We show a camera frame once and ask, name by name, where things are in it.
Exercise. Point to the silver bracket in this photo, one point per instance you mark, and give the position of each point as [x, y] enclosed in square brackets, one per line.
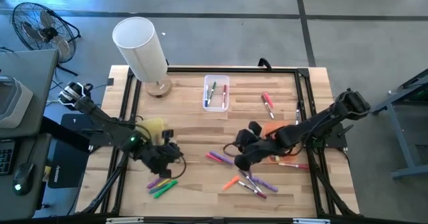
[311, 221]
[123, 220]

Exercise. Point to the blue thin marker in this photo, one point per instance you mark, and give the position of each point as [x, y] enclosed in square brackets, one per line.
[206, 96]

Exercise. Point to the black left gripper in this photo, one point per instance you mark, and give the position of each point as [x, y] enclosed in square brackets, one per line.
[160, 157]

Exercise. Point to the clear plastic bin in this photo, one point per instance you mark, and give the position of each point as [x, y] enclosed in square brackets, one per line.
[217, 98]

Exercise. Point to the yellow plastic bin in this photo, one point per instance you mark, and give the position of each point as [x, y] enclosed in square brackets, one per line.
[155, 127]

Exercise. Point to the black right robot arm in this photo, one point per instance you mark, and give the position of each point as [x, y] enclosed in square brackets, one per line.
[317, 123]

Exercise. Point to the brown red thin marker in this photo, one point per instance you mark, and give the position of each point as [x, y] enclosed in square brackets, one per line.
[269, 111]

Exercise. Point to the red cap white marker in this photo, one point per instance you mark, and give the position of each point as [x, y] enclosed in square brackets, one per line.
[293, 166]

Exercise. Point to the grey side table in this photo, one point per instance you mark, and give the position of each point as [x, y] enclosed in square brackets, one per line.
[33, 67]

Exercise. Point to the black floor fan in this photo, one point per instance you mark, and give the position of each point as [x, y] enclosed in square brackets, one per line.
[48, 33]

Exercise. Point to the yellow thin highlighter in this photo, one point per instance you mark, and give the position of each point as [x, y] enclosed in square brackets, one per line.
[166, 181]

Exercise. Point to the white shade wooden base lamp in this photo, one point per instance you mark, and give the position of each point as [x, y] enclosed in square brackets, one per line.
[140, 50]

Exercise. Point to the black square clip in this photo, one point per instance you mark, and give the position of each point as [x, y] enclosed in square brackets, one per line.
[110, 82]

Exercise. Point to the short purple marker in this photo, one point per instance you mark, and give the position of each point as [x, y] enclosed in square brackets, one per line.
[249, 173]

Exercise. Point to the grey plastic appliance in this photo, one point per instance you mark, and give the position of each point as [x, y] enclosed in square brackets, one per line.
[13, 103]

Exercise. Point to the orange plastic bin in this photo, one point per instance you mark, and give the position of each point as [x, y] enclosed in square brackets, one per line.
[291, 158]

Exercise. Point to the teal marker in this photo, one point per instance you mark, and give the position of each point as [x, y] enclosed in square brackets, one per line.
[154, 192]

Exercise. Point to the pink highlighter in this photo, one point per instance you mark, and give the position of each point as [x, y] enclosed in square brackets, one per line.
[268, 99]
[213, 157]

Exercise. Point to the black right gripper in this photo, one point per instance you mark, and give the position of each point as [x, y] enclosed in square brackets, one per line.
[257, 147]

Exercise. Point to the orange highlighter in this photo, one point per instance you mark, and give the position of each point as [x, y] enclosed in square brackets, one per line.
[231, 183]

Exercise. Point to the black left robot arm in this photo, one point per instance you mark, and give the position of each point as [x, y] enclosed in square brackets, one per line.
[100, 120]

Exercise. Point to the purple Expo thin marker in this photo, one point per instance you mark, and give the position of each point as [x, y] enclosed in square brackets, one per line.
[250, 181]

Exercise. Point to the black computer mouse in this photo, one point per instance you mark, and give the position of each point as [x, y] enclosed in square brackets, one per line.
[23, 177]

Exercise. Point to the green thin marker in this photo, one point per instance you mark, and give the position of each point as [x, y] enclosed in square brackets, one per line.
[211, 93]

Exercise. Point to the black keyboard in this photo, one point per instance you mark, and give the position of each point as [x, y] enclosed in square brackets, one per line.
[6, 157]

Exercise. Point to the black control box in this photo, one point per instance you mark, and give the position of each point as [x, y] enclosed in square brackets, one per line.
[67, 170]

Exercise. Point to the blue grey metal table frame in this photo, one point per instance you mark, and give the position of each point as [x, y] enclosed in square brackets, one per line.
[397, 127]

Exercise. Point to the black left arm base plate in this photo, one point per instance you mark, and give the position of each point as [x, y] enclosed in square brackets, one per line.
[100, 140]

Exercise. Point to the dark red thin marker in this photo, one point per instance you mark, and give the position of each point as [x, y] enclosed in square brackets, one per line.
[252, 190]

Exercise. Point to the dark grey desk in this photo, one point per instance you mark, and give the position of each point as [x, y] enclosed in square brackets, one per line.
[30, 150]

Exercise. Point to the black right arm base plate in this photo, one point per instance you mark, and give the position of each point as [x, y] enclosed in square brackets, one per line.
[337, 140]

